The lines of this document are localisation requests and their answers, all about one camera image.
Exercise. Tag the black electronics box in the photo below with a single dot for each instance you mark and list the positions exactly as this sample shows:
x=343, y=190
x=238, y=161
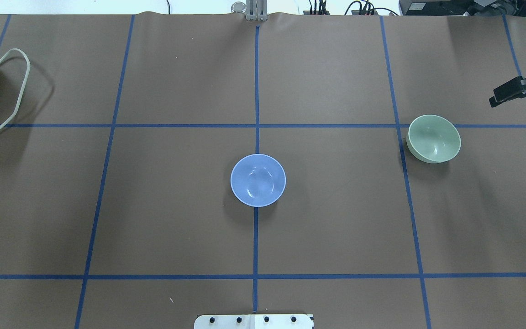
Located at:
x=463, y=7

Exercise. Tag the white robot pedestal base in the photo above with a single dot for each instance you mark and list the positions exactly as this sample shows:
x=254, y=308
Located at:
x=255, y=321

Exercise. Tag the black cable cluster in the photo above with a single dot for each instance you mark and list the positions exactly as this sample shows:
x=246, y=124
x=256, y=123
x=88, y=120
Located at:
x=381, y=7

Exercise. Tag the green bowl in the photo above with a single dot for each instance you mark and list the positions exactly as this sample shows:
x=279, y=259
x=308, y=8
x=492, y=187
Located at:
x=433, y=139

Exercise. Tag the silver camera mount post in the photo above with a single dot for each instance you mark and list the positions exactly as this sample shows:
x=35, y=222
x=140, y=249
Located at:
x=254, y=10

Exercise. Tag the blue bowl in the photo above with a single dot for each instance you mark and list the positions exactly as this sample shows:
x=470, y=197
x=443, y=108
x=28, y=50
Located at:
x=258, y=180

